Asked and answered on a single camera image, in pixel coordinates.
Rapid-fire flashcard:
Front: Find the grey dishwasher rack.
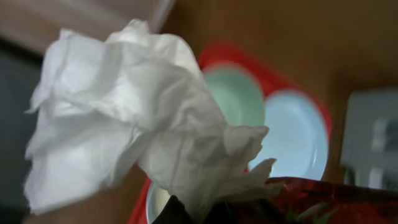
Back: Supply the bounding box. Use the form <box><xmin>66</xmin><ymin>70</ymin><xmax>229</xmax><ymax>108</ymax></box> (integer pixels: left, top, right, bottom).
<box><xmin>340</xmin><ymin>89</ymin><xmax>397</xmax><ymax>192</ymax></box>

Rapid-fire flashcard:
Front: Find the red snack wrapper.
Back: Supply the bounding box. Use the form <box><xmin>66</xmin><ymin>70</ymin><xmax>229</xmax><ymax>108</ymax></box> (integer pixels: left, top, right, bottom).
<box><xmin>207</xmin><ymin>177</ymin><xmax>397</xmax><ymax>224</ymax></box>

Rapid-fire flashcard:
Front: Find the white tissue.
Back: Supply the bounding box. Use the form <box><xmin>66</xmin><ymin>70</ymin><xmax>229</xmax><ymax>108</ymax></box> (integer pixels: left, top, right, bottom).
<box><xmin>24</xmin><ymin>19</ymin><xmax>282</xmax><ymax>222</ymax></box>

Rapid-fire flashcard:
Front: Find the light blue bowl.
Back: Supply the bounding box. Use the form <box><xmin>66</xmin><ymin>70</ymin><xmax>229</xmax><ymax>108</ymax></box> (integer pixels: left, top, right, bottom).
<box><xmin>146</xmin><ymin>183</ymin><xmax>170</xmax><ymax>224</ymax></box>

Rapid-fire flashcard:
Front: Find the red plastic tray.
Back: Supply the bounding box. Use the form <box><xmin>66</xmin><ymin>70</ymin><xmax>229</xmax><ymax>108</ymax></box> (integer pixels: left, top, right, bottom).
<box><xmin>127</xmin><ymin>42</ymin><xmax>332</xmax><ymax>224</ymax></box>

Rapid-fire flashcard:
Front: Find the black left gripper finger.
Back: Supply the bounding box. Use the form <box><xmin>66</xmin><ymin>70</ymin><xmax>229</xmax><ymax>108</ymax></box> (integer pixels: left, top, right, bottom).
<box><xmin>152</xmin><ymin>195</ymin><xmax>192</xmax><ymax>224</ymax></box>

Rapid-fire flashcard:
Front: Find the light blue plate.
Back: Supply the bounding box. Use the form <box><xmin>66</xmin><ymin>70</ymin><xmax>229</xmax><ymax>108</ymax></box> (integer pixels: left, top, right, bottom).
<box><xmin>248</xmin><ymin>90</ymin><xmax>329</xmax><ymax>180</ymax></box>

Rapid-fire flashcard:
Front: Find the mint green bowl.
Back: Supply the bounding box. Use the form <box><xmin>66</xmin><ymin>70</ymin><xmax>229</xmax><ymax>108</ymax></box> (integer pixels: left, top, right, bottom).
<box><xmin>203</xmin><ymin>64</ymin><xmax>265</xmax><ymax>126</ymax></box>

